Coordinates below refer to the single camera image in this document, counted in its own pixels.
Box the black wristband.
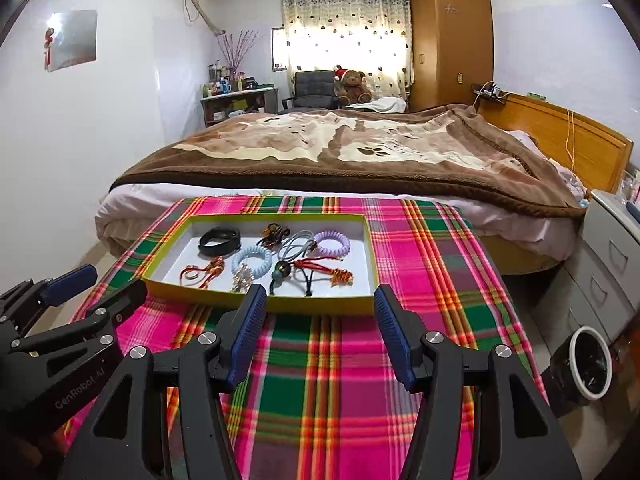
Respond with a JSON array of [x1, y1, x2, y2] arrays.
[[198, 226, 241, 258]]

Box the light blue spiral hair tie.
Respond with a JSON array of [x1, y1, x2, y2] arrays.
[[230, 245, 275, 281]]

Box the black cord with bead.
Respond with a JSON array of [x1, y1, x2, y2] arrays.
[[268, 260, 314, 297]]

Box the grey cord bracelet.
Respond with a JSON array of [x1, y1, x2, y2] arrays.
[[276, 228, 317, 264]]

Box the orange red cord charm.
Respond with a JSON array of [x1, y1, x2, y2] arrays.
[[293, 256, 354, 286]]

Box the purple spiral hair tie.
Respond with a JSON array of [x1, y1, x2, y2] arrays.
[[312, 230, 353, 258]]

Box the black white trash bin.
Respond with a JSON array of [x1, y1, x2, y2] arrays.
[[541, 326, 613, 405]]

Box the pink plaid cloth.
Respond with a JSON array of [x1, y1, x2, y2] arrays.
[[89, 196, 538, 479]]

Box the grey nightstand drawers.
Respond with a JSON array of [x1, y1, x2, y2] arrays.
[[533, 191, 639, 352]]

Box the yellow-green shallow tray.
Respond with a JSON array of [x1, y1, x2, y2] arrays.
[[141, 212, 381, 317]]

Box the cluttered side desk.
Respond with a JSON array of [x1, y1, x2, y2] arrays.
[[201, 87, 279, 127]]

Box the brown fleece blanket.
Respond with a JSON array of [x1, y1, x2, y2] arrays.
[[113, 104, 585, 219]]

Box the wooden headboard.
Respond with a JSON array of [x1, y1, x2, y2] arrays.
[[478, 93, 634, 193]]

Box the purple dried branches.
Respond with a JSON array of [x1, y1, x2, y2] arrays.
[[217, 29, 259, 80]]

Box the dark grey armchair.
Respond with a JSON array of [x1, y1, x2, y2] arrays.
[[282, 70, 340, 114]]

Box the brown teddy bear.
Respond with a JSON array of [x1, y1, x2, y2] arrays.
[[334, 66, 372, 107]]

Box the patterned window curtain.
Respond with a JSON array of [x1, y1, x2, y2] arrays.
[[282, 0, 413, 99]]

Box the wooden wardrobe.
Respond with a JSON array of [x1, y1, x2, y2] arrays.
[[409, 0, 494, 110]]

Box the silver wall poster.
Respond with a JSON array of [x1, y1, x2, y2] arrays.
[[43, 10, 98, 73]]

